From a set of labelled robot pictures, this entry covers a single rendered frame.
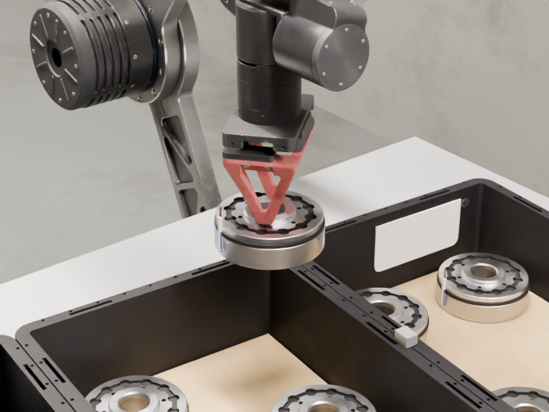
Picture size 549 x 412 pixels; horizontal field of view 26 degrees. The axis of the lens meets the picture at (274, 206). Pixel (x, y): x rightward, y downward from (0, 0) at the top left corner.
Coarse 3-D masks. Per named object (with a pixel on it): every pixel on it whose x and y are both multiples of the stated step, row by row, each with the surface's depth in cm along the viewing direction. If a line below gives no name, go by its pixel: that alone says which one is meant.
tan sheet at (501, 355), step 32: (416, 288) 138; (448, 320) 132; (512, 320) 132; (544, 320) 132; (448, 352) 126; (480, 352) 126; (512, 352) 126; (544, 352) 126; (512, 384) 121; (544, 384) 121
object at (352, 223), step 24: (432, 192) 138; (456, 192) 138; (504, 192) 138; (360, 216) 132; (384, 216) 133; (312, 264) 123; (336, 288) 119; (432, 360) 108; (480, 384) 105; (504, 408) 102
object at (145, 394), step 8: (120, 392) 114; (128, 392) 114; (136, 392) 114; (144, 392) 114; (152, 392) 114; (112, 400) 113; (120, 400) 113; (152, 400) 113; (112, 408) 112; (152, 408) 112
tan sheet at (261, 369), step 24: (264, 336) 129; (216, 360) 125; (240, 360) 125; (264, 360) 125; (288, 360) 125; (192, 384) 121; (216, 384) 121; (240, 384) 121; (264, 384) 121; (288, 384) 121; (312, 384) 121; (192, 408) 118; (216, 408) 118; (240, 408) 118; (264, 408) 118
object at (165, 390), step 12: (108, 384) 116; (120, 384) 117; (132, 384) 116; (144, 384) 117; (156, 384) 116; (168, 384) 116; (96, 396) 114; (108, 396) 114; (168, 396) 114; (180, 396) 114; (96, 408) 113; (168, 408) 113; (180, 408) 113
